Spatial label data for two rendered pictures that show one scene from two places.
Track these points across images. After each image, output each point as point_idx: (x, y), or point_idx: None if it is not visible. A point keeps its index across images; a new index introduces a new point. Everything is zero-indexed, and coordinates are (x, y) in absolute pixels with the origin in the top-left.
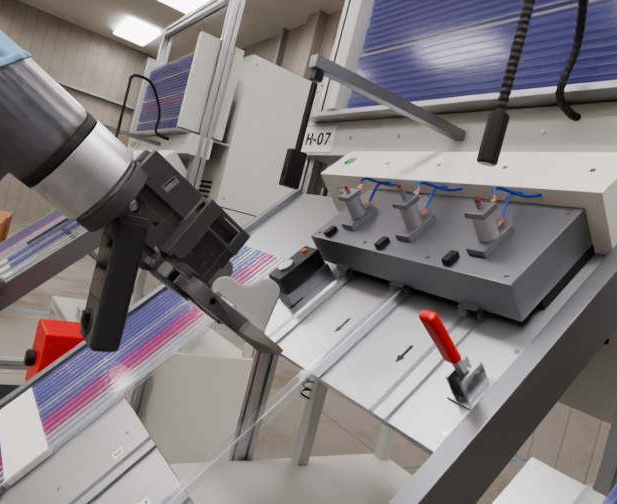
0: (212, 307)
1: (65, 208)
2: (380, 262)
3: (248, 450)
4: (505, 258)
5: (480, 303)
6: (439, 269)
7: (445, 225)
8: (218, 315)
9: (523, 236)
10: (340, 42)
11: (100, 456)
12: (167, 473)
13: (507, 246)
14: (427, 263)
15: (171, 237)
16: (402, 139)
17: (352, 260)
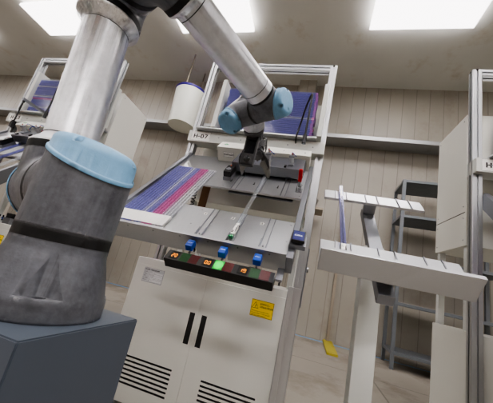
0: (268, 161)
1: (256, 129)
2: (261, 168)
3: (163, 256)
4: (297, 166)
5: (292, 176)
6: (283, 168)
7: (276, 161)
8: (268, 163)
9: (297, 163)
10: (204, 105)
11: (198, 215)
12: (232, 213)
13: (296, 165)
14: (279, 167)
15: (260, 143)
16: (242, 141)
17: (248, 169)
